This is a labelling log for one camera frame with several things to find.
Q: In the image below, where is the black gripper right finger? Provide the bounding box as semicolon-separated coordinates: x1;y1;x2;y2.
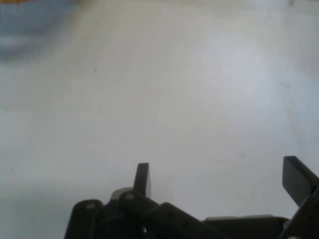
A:
279;155;319;239

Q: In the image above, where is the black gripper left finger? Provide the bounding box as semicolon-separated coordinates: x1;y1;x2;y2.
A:
63;162;225;239

